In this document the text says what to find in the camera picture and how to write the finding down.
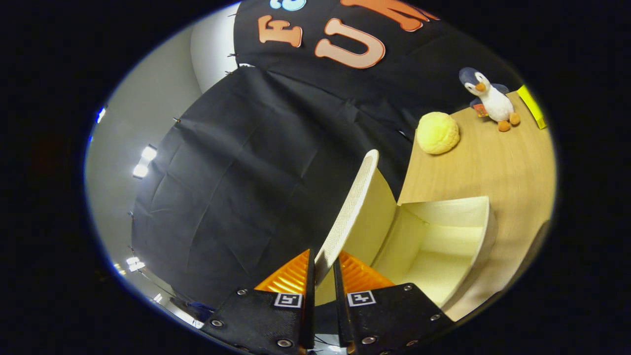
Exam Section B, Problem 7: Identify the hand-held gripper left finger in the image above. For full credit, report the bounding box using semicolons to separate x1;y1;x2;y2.
200;249;316;355

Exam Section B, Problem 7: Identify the penguin plush toy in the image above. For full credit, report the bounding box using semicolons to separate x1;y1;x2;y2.
458;67;521;133

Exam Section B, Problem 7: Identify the cream storage box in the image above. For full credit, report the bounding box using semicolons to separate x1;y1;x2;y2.
314;149;497;322

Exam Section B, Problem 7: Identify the yellow round plush bun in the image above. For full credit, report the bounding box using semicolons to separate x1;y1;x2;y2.
417;111;460;155

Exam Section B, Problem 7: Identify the ceiling light panel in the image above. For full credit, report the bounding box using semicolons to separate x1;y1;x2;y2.
132;143;158;179

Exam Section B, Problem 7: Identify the yellow book red circle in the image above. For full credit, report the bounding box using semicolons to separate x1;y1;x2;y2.
517;84;548;130

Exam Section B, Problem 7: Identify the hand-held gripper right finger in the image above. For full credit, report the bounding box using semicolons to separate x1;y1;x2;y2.
333;250;456;355

